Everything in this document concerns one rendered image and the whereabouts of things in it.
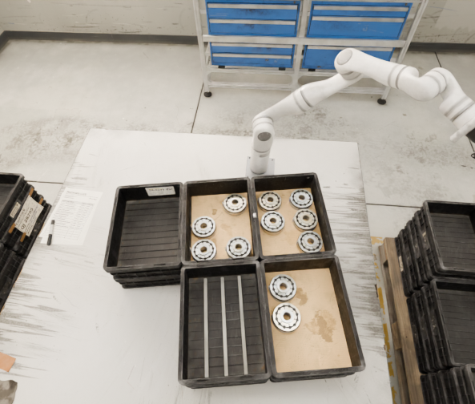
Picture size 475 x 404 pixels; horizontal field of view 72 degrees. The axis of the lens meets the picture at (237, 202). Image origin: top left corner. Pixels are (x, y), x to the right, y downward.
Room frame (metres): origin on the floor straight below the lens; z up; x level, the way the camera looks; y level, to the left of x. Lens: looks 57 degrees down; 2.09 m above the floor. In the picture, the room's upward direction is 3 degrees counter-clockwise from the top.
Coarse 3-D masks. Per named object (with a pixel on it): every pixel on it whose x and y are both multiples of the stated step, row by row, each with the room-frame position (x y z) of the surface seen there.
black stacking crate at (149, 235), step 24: (120, 192) 0.86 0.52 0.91; (144, 192) 0.87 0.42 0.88; (120, 216) 0.75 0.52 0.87; (144, 216) 0.77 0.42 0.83; (168, 216) 0.76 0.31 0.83; (120, 240) 0.66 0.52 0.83; (144, 240) 0.65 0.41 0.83; (168, 240) 0.64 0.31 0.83; (120, 264) 0.55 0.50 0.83; (144, 264) 0.54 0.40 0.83
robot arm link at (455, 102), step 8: (440, 72) 0.78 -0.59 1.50; (448, 72) 0.78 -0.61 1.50; (448, 80) 0.76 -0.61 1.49; (448, 88) 0.75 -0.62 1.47; (456, 88) 0.73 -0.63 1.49; (448, 96) 0.72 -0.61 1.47; (456, 96) 0.71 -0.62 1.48; (464, 96) 0.70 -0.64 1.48; (448, 104) 0.70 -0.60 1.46; (456, 104) 0.69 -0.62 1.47; (464, 104) 0.68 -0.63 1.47; (472, 104) 0.68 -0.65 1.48; (448, 112) 0.68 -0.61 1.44; (456, 112) 0.67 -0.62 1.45
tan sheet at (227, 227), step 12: (192, 204) 0.82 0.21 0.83; (204, 204) 0.82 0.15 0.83; (216, 204) 0.81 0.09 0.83; (192, 216) 0.76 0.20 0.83; (216, 216) 0.75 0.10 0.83; (228, 216) 0.75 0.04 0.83; (240, 216) 0.74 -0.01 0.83; (216, 228) 0.69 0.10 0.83; (228, 228) 0.69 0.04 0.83; (240, 228) 0.68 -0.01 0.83; (192, 240) 0.64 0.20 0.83; (216, 240) 0.63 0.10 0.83; (228, 240) 0.63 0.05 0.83; (252, 252) 0.57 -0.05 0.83
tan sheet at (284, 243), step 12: (276, 192) 0.86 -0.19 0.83; (288, 192) 0.86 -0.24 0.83; (288, 204) 0.79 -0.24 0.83; (312, 204) 0.79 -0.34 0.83; (288, 216) 0.73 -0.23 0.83; (288, 228) 0.67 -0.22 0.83; (264, 240) 0.62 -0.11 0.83; (276, 240) 0.61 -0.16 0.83; (288, 240) 0.61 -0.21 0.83; (264, 252) 0.56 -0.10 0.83; (276, 252) 0.56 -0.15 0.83; (288, 252) 0.56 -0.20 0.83; (300, 252) 0.55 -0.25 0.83
